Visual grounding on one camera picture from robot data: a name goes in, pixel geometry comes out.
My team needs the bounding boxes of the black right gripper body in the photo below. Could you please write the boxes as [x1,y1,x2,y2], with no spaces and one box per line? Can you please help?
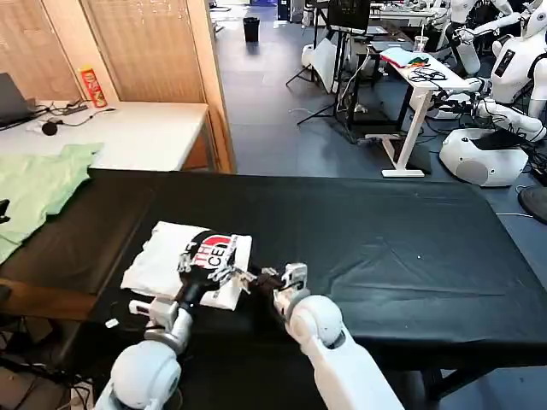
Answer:
[250,273,286,296]

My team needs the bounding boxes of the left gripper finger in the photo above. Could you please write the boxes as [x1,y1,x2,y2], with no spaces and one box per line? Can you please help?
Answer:
[207,259,235,284]
[176,250,194,275]

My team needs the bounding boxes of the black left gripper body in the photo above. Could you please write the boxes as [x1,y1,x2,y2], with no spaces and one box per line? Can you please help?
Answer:
[174,265,220,309]

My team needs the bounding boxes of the white printed t-shirt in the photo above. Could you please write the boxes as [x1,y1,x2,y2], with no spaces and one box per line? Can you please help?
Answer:
[120,220,254,312]

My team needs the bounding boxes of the black table cover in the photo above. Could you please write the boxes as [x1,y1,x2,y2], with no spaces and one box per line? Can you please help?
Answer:
[0,167,547,410]

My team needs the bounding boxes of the white side table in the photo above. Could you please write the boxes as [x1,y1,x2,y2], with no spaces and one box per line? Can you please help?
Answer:
[0,99,211,173]

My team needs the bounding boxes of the light green shirt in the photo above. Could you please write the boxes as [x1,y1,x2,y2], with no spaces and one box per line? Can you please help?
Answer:
[0,142,105,266]

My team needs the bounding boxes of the red snack can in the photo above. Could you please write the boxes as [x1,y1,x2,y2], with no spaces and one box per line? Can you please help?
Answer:
[79,64,109,109]

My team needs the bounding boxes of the white bag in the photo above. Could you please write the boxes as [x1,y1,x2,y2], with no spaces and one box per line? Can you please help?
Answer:
[302,38,344,96]

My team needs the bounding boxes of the white standing desk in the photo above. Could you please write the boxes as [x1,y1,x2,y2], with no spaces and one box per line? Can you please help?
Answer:
[365,46,472,179]

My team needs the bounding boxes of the dark grey laptop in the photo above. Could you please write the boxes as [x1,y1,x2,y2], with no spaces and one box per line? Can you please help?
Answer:
[0,71,38,129]

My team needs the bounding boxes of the black waste bin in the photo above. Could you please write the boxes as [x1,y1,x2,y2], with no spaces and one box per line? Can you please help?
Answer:
[243,16,262,44]

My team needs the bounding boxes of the colourful cloth pile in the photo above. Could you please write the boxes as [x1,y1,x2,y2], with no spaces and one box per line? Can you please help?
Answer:
[379,47,430,70]

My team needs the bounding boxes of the black monitor on stand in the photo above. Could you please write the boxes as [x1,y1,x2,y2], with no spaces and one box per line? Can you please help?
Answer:
[285,0,372,127]

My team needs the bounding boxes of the clear cup with straw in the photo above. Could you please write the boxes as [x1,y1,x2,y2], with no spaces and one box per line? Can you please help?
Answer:
[414,23,429,53]

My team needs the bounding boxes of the black chair base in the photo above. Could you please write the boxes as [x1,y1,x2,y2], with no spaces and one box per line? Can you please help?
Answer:
[518,185,547,226]

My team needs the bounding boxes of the white humanoid robot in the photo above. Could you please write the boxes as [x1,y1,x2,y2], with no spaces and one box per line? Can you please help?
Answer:
[429,8,547,144]
[434,0,525,74]

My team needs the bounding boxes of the black power strip with cables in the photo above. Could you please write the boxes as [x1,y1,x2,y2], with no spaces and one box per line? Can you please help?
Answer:
[35,98,117,127]

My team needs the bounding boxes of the wooden partition wall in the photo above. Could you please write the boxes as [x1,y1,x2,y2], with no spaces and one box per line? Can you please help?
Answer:
[0,0,238,174]

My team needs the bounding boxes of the black cable bundle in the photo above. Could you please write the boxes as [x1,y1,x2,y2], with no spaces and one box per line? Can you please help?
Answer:
[407,67,448,84]

